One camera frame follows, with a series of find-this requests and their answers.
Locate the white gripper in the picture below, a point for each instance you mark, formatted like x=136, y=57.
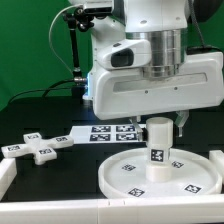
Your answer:
x=127, y=93

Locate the white round table top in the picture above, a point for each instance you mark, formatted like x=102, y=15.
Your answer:
x=128, y=174

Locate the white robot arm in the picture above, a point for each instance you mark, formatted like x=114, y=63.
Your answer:
x=162, y=22

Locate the white marker plate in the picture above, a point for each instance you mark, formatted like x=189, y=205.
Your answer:
x=119, y=133

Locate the white cross-shaped table base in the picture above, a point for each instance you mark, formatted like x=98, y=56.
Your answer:
x=43, y=150

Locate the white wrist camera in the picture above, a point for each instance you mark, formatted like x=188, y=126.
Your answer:
x=125, y=54

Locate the white front fence rail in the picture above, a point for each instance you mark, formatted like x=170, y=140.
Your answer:
x=171, y=210

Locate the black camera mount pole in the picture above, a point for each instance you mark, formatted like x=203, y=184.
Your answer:
x=77, y=20

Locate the white left fence rail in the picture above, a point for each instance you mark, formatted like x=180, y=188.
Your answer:
x=8, y=172

